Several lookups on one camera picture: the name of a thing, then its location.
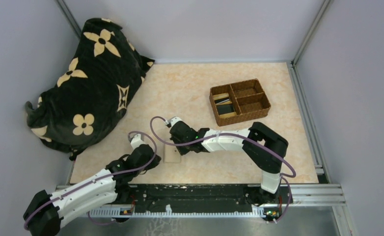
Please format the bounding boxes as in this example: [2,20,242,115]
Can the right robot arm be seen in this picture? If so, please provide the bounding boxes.
[167,121,289,196]

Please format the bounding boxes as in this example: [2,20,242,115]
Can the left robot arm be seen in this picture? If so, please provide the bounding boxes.
[23,144,161,236]

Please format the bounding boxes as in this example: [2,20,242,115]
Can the cards in basket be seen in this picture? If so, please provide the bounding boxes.
[213,93,237,118]

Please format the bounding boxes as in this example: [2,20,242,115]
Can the brown woven divided basket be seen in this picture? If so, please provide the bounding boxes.
[209,79,271,126]

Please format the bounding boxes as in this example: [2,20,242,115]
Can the black floral blanket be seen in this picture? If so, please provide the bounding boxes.
[25,18,154,161]

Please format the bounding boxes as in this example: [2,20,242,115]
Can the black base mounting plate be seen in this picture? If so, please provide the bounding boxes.
[115,184,293,215]

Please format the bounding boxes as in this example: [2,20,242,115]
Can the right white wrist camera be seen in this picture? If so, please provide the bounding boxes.
[165,117,182,128]

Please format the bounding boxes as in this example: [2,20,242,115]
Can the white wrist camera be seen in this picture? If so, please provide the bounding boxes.
[130,134,146,149]
[165,117,182,128]

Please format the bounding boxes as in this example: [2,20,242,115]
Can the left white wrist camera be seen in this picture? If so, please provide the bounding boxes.
[130,134,146,149]

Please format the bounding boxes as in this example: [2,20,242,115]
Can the aluminium frame rail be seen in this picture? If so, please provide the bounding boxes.
[287,0,346,207]

